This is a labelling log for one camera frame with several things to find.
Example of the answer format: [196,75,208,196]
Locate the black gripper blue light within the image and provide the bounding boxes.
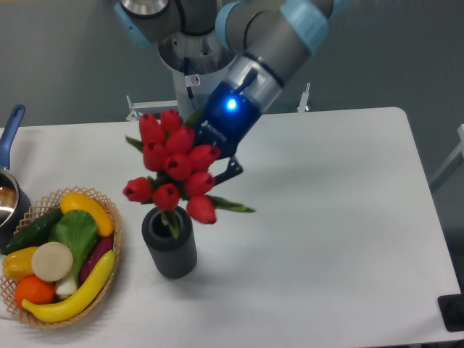
[194,82,262,184]

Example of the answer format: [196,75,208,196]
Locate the orange fruit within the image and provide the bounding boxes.
[14,275,55,307]

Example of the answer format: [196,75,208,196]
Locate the green cucumber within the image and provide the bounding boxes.
[1,209,63,255]

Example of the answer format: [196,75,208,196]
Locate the white frame at right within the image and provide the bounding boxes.
[429,124,463,194]

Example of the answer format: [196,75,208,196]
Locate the yellow bell pepper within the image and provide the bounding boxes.
[2,246,38,283]

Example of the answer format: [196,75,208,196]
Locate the beige round slice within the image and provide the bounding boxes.
[31,241,73,282]

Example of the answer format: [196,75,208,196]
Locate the blue handled saucepan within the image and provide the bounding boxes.
[1,104,31,247]

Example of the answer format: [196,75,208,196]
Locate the dark grey ribbed vase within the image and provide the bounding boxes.
[141,207,197,279]

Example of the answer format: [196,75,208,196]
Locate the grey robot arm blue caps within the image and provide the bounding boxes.
[114,1,348,183]

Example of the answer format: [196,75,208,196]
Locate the purple sweet potato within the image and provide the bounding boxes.
[79,236,114,284]

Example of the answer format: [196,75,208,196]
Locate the yellow banana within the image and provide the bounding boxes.
[22,250,116,323]

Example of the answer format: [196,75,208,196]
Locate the yellow squash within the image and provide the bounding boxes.
[60,191,114,237]

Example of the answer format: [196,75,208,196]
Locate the red tulip bouquet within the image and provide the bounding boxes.
[123,109,254,239]

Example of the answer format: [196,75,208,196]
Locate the woven wicker basket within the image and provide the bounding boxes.
[1,187,123,330]

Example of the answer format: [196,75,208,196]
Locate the green bok choy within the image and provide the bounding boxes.
[48,210,98,299]

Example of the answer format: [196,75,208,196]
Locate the black device at table edge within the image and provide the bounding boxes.
[437,294,463,332]

